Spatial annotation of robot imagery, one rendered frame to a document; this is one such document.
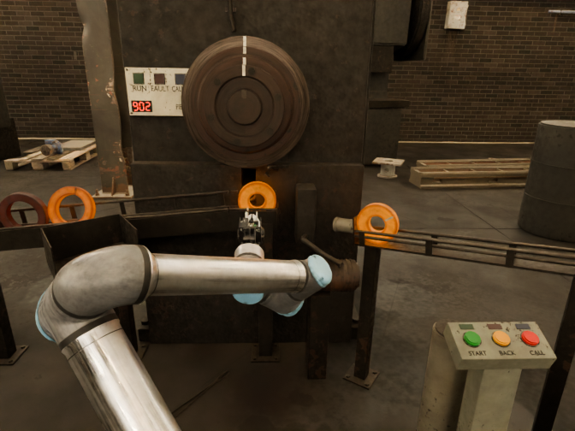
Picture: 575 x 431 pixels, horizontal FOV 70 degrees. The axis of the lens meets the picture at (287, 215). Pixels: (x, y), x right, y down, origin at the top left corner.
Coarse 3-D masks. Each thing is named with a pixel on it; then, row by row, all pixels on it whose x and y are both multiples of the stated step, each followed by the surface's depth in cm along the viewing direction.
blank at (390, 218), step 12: (372, 204) 151; (384, 204) 151; (360, 216) 154; (372, 216) 152; (384, 216) 150; (396, 216) 150; (360, 228) 156; (372, 228) 156; (384, 228) 151; (396, 228) 149; (372, 240) 155
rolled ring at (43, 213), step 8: (16, 192) 164; (24, 192) 164; (8, 200) 163; (16, 200) 163; (24, 200) 163; (32, 200) 163; (40, 200) 166; (0, 208) 164; (8, 208) 164; (40, 208) 164; (0, 216) 165; (8, 216) 166; (40, 216) 166; (48, 216) 168; (8, 224) 166; (16, 224) 168
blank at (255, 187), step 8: (248, 184) 165; (256, 184) 164; (264, 184) 165; (240, 192) 165; (248, 192) 165; (256, 192) 165; (264, 192) 165; (272, 192) 165; (240, 200) 166; (248, 200) 166; (272, 200) 167
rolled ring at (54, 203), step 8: (56, 192) 167; (64, 192) 167; (72, 192) 167; (80, 192) 167; (88, 192) 170; (56, 200) 167; (88, 200) 167; (48, 208) 167; (56, 208) 168; (88, 208) 167; (56, 216) 167; (88, 216) 167
